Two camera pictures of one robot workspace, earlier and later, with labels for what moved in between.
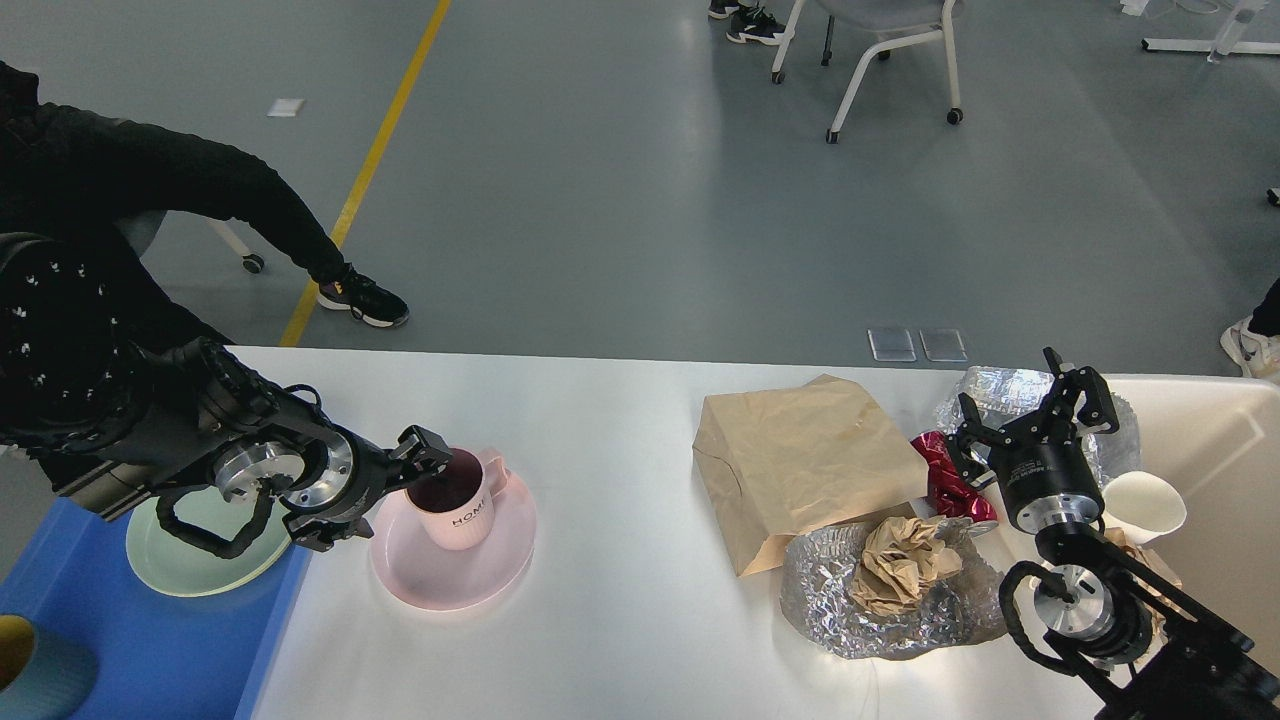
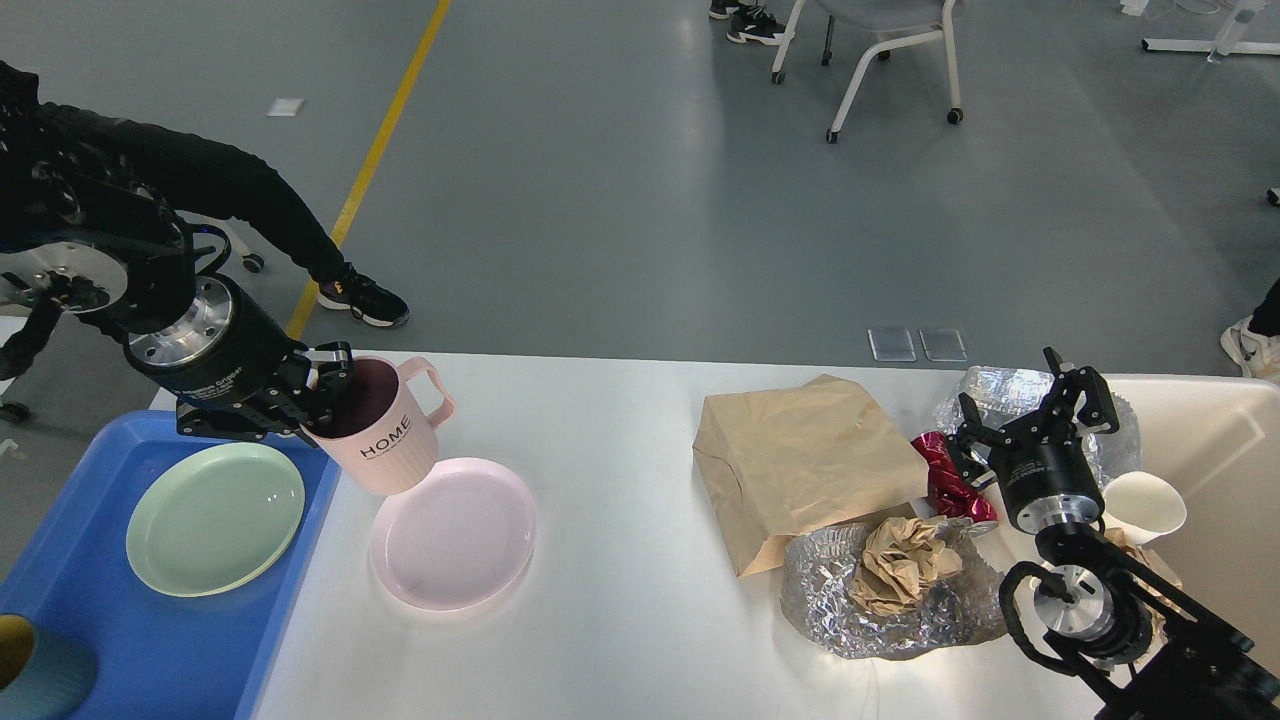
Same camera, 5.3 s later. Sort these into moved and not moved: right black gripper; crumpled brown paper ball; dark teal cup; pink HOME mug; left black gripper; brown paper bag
Moved: pink HOME mug; left black gripper
Not moved: crumpled brown paper ball; brown paper bag; dark teal cup; right black gripper
